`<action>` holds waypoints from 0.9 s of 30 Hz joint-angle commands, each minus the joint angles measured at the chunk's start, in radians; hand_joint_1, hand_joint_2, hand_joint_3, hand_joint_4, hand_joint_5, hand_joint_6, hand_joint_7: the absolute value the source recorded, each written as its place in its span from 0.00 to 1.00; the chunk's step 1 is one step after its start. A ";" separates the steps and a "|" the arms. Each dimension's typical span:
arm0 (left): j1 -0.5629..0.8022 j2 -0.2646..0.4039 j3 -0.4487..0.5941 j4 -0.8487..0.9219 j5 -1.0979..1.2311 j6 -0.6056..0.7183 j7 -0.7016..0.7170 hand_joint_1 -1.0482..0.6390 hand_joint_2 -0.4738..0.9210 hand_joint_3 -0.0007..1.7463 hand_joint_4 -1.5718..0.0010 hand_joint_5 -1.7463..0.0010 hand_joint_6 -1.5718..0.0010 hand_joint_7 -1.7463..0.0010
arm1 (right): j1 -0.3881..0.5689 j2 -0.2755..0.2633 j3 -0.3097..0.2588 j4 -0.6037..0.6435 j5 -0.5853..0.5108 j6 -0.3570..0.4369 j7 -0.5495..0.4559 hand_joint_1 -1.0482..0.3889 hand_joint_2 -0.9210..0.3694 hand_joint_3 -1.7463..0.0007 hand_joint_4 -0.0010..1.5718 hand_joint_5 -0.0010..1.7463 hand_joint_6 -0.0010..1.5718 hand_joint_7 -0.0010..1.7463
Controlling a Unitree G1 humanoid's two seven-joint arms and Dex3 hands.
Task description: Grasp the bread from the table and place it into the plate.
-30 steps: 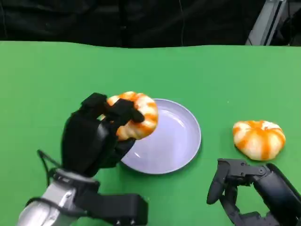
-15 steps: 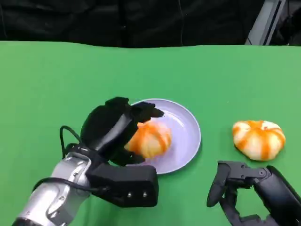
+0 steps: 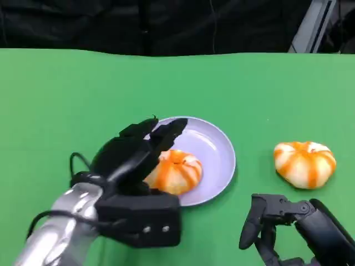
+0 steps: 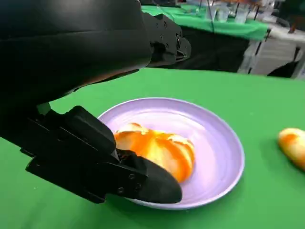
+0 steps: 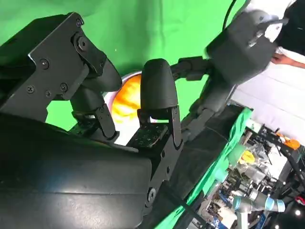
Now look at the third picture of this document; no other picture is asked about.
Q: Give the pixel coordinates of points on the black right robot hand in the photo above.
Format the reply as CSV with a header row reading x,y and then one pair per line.
x,y
321,230

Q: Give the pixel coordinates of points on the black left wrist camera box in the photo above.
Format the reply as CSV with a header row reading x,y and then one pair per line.
x,y
155,210

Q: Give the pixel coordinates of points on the grey metal frame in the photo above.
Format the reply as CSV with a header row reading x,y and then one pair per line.
x,y
310,27

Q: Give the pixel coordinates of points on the green table cloth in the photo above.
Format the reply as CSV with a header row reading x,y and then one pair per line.
x,y
83,97

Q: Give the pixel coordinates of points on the black backdrop curtain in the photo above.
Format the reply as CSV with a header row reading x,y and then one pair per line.
x,y
111,22

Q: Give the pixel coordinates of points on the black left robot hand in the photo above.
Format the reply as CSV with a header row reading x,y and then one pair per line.
x,y
124,155

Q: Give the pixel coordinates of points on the lilac plate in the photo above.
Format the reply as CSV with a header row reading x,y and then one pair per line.
x,y
210,155

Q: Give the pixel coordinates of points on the orange and white bread roll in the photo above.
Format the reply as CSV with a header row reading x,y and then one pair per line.
x,y
177,171
302,166

